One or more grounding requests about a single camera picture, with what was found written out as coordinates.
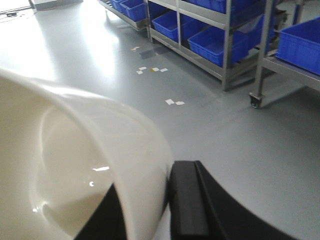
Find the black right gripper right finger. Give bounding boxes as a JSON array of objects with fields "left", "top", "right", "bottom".
[{"left": 168, "top": 160, "right": 293, "bottom": 240}]

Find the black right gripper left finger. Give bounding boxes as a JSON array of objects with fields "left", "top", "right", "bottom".
[{"left": 75, "top": 184, "right": 127, "bottom": 240}]

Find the white plastic bin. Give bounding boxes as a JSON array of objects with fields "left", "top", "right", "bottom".
[{"left": 0, "top": 69, "right": 173, "bottom": 240}]

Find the steel floor shelf rack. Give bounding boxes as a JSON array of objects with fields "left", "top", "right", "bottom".
[{"left": 145, "top": 0, "right": 266, "bottom": 91}]

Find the black caster wheel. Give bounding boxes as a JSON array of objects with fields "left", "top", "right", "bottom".
[{"left": 249, "top": 93, "right": 264, "bottom": 109}]

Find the steel wheeled cart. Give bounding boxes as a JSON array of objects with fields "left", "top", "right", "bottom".
[{"left": 249, "top": 0, "right": 320, "bottom": 96}]

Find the blue crate lower front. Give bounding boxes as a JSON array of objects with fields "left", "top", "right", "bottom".
[{"left": 188, "top": 26, "right": 249, "bottom": 67}]

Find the blue crate lower back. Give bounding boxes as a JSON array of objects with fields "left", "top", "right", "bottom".
[{"left": 151, "top": 10, "right": 208, "bottom": 42}]

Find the blue crate on cart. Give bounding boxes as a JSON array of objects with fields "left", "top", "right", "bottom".
[{"left": 275, "top": 17, "right": 320, "bottom": 75}]

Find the blue crate far low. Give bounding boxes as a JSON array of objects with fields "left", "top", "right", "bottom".
[{"left": 110, "top": 0, "right": 146, "bottom": 22}]

